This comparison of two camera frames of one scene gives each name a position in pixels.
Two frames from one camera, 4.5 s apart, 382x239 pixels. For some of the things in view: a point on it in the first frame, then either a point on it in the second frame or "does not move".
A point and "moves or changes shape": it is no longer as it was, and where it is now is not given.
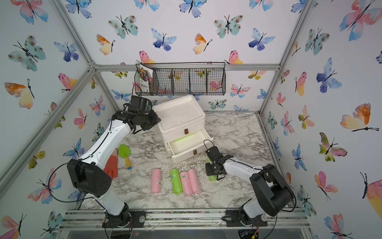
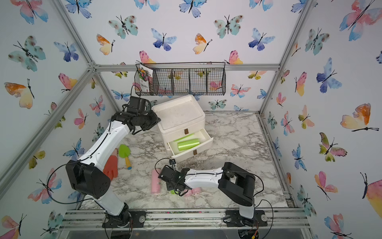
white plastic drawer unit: (182, 128) does not move
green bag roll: (179, 139) does not move
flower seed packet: (144, 74) does not move
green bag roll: (212, 178) moves or changes shape
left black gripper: (156, 120) does not move
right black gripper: (208, 172) -> (168, 188)
